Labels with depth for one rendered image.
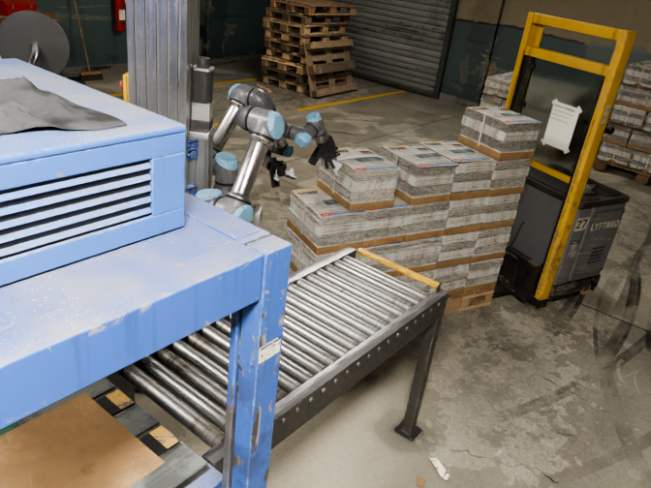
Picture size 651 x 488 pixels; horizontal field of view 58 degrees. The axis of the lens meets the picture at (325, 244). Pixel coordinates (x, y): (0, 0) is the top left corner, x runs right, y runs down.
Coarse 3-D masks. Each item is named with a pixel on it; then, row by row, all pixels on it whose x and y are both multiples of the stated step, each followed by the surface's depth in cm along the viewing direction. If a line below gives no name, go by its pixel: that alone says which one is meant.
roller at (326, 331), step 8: (288, 304) 231; (288, 312) 228; (296, 312) 227; (304, 320) 224; (312, 320) 223; (312, 328) 222; (320, 328) 220; (328, 328) 219; (328, 336) 218; (336, 336) 216; (344, 336) 216; (344, 344) 214; (352, 344) 213
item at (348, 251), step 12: (336, 252) 276; (348, 252) 277; (312, 264) 262; (324, 264) 263; (300, 276) 251; (168, 348) 201; (120, 372) 187; (144, 372) 196; (120, 384) 189; (132, 384) 194
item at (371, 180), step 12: (348, 168) 309; (360, 168) 305; (372, 168) 308; (384, 168) 311; (396, 168) 314; (348, 180) 309; (360, 180) 305; (372, 180) 310; (384, 180) 313; (396, 180) 318; (348, 192) 310; (360, 192) 310; (372, 192) 314; (384, 192) 318
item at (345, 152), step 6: (336, 150) 329; (342, 150) 330; (348, 150) 332; (354, 150) 333; (360, 150) 335; (366, 150) 336; (342, 156) 322; (348, 156) 323; (324, 168) 330; (330, 168) 324; (318, 174) 336; (324, 174) 330; (330, 174) 325; (324, 180) 331; (330, 180) 325; (330, 186) 325
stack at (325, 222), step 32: (320, 192) 333; (320, 224) 305; (352, 224) 314; (384, 224) 327; (416, 224) 339; (448, 224) 351; (320, 256) 314; (384, 256) 337; (416, 256) 350; (448, 256) 364; (448, 288) 378
